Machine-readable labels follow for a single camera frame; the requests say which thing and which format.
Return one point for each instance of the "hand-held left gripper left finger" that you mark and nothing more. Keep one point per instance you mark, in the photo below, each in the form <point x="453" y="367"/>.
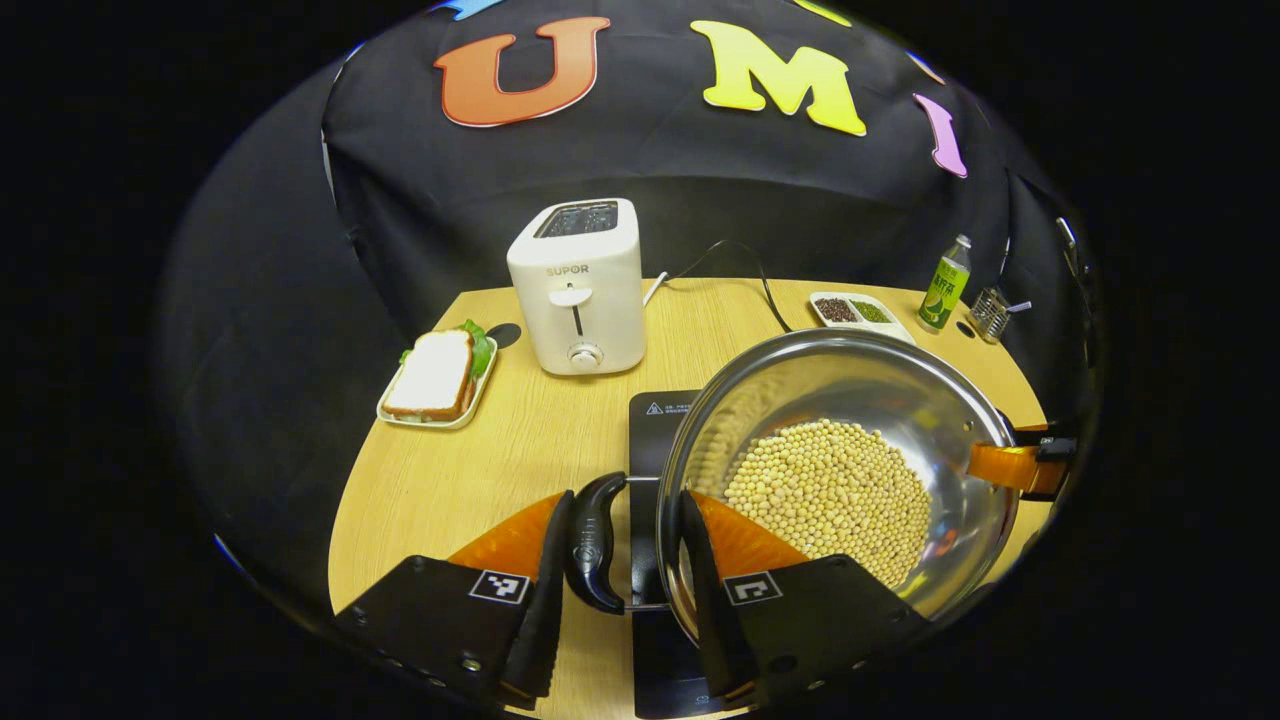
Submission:
<point x="545" y="620"/>

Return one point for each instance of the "green drink bottle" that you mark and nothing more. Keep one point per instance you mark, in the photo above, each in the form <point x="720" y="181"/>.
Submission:
<point x="942" y="290"/>

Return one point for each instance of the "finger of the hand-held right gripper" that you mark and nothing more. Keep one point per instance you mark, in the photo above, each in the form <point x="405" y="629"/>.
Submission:
<point x="1010" y="468"/>

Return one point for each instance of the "sandwich with lettuce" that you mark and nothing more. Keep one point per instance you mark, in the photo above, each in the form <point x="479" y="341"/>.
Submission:
<point x="432" y="375"/>

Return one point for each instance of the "soybeans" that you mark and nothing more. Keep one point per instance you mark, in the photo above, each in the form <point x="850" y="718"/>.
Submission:
<point x="830" y="490"/>

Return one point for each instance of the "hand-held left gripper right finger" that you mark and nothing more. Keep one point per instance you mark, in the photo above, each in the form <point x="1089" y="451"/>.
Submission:
<point x="715" y="620"/>

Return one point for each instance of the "black backdrop cloth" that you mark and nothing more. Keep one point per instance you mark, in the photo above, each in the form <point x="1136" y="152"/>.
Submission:
<point x="450" y="200"/>

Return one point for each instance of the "stainless steel pot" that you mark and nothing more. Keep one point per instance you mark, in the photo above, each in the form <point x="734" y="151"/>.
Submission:
<point x="850" y="380"/>

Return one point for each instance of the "white divided bean tray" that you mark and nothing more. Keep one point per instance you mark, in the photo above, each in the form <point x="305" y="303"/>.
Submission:
<point x="860" y="315"/>

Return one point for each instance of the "white toaster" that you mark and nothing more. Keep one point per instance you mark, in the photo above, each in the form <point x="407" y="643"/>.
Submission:
<point x="580" y="300"/>

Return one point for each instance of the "black induction cooktop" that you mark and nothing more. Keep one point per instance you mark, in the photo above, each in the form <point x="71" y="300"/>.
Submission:
<point x="650" y="430"/>

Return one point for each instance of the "white rectangular plate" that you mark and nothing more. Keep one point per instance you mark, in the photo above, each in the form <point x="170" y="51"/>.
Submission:
<point x="480" y="390"/>

